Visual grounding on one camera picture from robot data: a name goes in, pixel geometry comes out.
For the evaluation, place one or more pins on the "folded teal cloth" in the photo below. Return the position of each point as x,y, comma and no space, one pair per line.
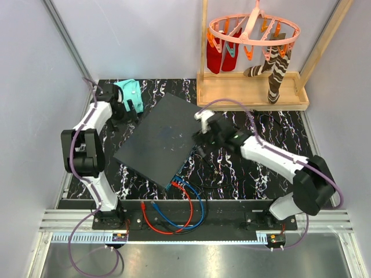
131,91

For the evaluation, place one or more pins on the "red sock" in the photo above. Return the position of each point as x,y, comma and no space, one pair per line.
230,58
213,59

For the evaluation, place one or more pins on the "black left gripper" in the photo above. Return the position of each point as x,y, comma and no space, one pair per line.
130,116

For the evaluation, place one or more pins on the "wooden rack with tray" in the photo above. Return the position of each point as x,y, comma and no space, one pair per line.
252,92

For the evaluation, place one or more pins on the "dark grey network switch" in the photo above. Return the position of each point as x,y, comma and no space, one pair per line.
162,142

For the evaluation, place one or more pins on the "brown striped sock long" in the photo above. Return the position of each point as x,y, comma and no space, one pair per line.
279,68

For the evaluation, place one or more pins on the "brown striped sock rear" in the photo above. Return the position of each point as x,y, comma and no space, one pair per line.
266,66

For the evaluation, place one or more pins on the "pink round clip hanger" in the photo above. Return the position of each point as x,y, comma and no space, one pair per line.
252,30

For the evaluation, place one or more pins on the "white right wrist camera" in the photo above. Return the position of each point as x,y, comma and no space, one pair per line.
202,117

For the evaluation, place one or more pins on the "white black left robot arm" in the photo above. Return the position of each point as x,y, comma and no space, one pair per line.
84,157

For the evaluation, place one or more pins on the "red sock left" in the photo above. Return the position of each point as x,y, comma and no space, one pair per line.
213,59

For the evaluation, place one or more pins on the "red sock right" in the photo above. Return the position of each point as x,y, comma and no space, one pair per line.
230,58

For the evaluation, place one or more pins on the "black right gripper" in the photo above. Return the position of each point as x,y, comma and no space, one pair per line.
200,138

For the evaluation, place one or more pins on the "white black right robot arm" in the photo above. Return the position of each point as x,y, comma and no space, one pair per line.
312,182

